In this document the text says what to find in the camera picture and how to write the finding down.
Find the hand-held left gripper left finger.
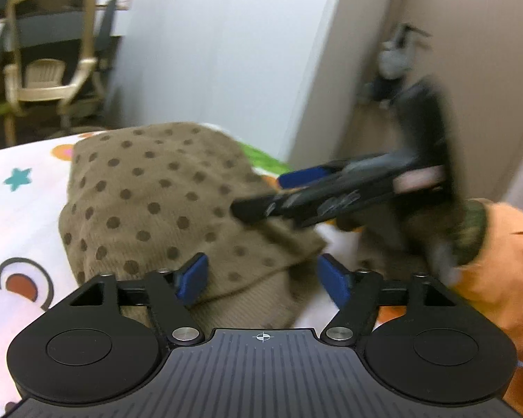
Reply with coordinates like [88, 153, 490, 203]
[69, 253, 209, 345]

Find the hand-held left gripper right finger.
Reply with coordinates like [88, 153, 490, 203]
[318, 253, 458, 344]

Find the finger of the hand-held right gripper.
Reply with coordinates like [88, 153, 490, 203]
[278, 153, 397, 189]
[231, 172, 402, 228]

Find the brown polka-dot garment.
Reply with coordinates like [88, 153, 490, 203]
[59, 122, 327, 329]

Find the person's right forearm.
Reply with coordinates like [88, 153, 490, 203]
[455, 200, 523, 418]

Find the person's right hand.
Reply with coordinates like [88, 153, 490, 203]
[338, 200, 488, 266]

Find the dark blue object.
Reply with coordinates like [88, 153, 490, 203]
[359, 76, 404, 105]

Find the grey white object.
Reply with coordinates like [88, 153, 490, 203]
[377, 22, 432, 80]

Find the white wardrobe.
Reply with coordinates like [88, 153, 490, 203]
[113, 0, 402, 166]

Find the colourful cartoon play mat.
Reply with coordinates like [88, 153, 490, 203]
[0, 123, 412, 416]

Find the beige mesh office chair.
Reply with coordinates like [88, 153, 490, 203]
[0, 0, 118, 144]

